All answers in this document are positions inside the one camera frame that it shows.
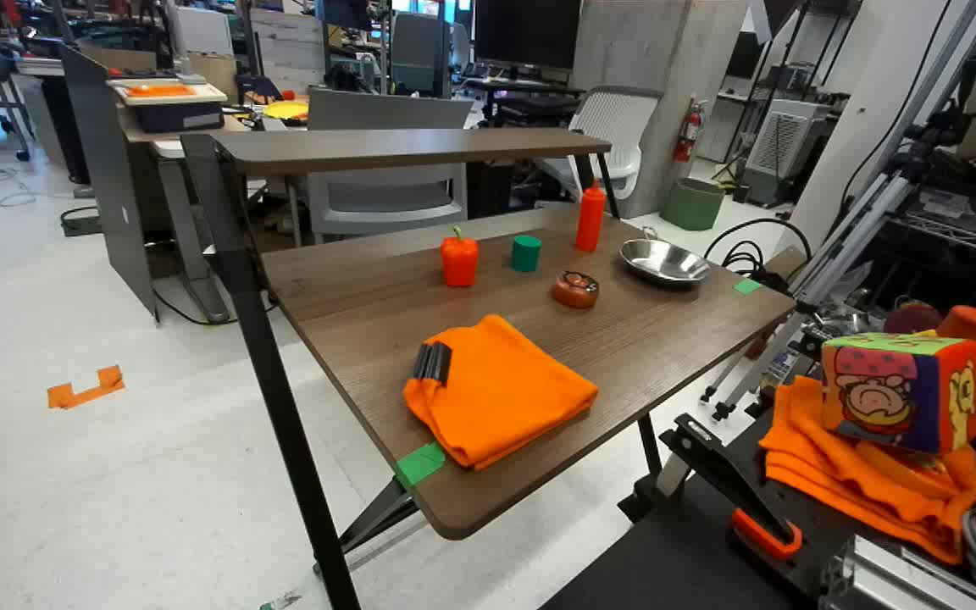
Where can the orange bottle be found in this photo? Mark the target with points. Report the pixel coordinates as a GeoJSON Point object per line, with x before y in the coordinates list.
{"type": "Point", "coordinates": [459, 258]}

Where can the silver metal pan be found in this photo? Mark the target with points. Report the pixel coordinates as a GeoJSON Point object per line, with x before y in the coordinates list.
{"type": "Point", "coordinates": [662, 261]}

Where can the small green cup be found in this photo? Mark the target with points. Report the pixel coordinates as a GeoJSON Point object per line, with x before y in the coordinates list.
{"type": "Point", "coordinates": [527, 252]}

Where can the small black marker block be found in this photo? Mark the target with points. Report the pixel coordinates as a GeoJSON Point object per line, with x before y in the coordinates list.
{"type": "Point", "coordinates": [432, 359]}

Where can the folded orange cloth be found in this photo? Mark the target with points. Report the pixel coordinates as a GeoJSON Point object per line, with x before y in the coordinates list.
{"type": "Point", "coordinates": [501, 391]}

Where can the orange-red squeeze bottle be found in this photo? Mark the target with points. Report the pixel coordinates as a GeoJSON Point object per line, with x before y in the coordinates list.
{"type": "Point", "coordinates": [590, 220]}

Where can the grey office chair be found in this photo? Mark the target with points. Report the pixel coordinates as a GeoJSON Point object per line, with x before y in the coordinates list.
{"type": "Point", "coordinates": [389, 180]}

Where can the green tape strip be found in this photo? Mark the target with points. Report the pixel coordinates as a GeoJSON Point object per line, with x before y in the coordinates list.
{"type": "Point", "coordinates": [420, 466]}
{"type": "Point", "coordinates": [747, 285]}

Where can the wooden desk riser shelf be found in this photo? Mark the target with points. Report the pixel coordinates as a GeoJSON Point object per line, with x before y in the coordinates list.
{"type": "Point", "coordinates": [397, 148]}

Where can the white plastic chair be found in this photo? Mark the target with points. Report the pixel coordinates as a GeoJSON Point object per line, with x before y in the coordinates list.
{"type": "Point", "coordinates": [614, 131]}

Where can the green bin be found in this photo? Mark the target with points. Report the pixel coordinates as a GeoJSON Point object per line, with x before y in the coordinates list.
{"type": "Point", "coordinates": [692, 203]}

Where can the red fire extinguisher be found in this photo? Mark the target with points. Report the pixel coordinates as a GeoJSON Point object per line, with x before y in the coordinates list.
{"type": "Point", "coordinates": [687, 132]}

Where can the black monitor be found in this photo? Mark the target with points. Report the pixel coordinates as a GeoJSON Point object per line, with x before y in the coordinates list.
{"type": "Point", "coordinates": [527, 28]}

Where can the black mounting platform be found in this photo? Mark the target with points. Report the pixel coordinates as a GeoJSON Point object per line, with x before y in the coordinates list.
{"type": "Point", "coordinates": [668, 565]}

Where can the white box with orange lid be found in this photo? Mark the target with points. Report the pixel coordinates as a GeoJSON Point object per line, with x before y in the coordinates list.
{"type": "Point", "coordinates": [167, 98]}

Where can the crumpled orange cloth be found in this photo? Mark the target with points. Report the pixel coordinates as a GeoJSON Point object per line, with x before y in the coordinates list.
{"type": "Point", "coordinates": [849, 477]}

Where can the orange floor tape mark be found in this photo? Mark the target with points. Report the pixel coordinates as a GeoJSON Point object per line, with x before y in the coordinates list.
{"type": "Point", "coordinates": [86, 389]}

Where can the colourful plush cube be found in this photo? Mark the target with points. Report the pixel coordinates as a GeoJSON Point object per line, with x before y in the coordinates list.
{"type": "Point", "coordinates": [899, 391]}

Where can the wooden desk with black frame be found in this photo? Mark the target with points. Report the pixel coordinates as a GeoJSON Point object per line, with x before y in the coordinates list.
{"type": "Point", "coordinates": [397, 306]}

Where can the aluminium extrusion rail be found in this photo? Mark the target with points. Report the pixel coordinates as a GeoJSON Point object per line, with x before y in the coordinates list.
{"type": "Point", "coordinates": [905, 574]}

